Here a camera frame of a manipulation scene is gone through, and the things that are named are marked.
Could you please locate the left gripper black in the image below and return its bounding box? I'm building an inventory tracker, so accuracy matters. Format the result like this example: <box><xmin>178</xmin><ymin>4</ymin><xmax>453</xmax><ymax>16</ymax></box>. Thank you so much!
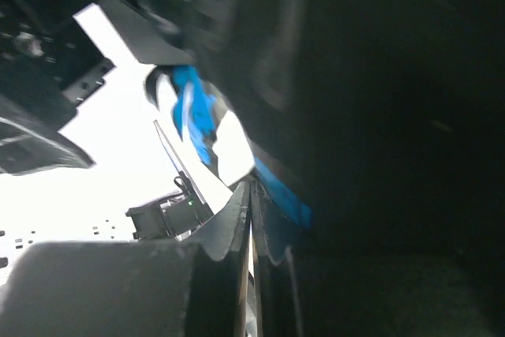
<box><xmin>1</xmin><ymin>0</ymin><xmax>114</xmax><ymax>175</ymax></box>

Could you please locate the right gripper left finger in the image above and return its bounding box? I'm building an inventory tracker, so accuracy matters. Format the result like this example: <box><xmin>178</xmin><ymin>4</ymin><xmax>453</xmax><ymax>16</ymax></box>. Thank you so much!
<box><xmin>1</xmin><ymin>182</ymin><xmax>250</xmax><ymax>336</ymax></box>

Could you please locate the black t-shirt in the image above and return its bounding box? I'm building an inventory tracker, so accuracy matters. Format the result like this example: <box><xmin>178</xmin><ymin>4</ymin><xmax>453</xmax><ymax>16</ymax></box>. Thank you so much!
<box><xmin>79</xmin><ymin>0</ymin><xmax>505</xmax><ymax>267</ymax></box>

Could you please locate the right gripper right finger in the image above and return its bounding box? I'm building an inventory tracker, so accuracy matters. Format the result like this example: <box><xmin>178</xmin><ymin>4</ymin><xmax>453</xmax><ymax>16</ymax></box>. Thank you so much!
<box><xmin>251</xmin><ymin>183</ymin><xmax>505</xmax><ymax>337</ymax></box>

